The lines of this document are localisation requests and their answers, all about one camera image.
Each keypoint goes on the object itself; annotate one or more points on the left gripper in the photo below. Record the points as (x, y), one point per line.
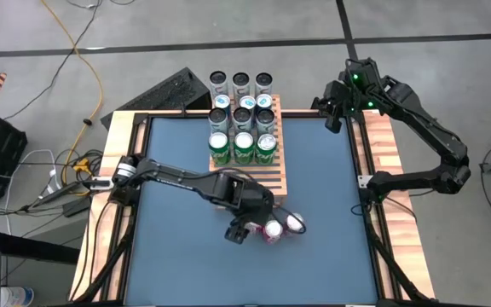
(256, 202)

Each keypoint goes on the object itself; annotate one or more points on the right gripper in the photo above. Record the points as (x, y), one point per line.
(335, 100)

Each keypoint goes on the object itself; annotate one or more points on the white blue Celsius can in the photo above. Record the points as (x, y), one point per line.
(266, 121)
(242, 120)
(217, 121)

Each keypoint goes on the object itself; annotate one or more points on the white orange Celsius can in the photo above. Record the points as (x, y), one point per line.
(263, 79)
(241, 79)
(218, 78)

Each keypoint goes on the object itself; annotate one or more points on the green Sprite can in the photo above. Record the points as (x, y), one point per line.
(267, 149)
(219, 149)
(244, 149)

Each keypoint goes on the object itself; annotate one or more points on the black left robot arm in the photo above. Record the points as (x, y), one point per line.
(186, 181)

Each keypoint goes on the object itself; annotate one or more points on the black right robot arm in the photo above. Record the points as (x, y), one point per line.
(416, 177)

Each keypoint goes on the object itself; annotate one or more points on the slatted bamboo shelf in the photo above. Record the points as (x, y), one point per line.
(277, 183)

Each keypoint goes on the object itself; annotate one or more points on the black clamp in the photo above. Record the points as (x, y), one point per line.
(183, 111)

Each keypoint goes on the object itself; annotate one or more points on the black floor beam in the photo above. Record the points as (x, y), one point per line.
(28, 246)

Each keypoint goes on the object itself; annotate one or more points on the white and blue container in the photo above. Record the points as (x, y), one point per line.
(17, 297)

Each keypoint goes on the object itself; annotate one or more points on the black plastic crate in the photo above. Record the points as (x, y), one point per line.
(2, 149)

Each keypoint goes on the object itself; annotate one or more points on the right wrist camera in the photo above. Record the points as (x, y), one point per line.
(334, 123)

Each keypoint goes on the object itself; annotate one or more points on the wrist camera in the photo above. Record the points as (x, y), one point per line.
(334, 123)
(237, 233)

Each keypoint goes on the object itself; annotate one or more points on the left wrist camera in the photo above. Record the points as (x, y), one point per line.
(237, 233)

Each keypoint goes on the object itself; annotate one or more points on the silver aluminium bracket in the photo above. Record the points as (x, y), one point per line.
(362, 181)

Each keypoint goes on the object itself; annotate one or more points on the black metal table frame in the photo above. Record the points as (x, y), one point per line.
(126, 256)

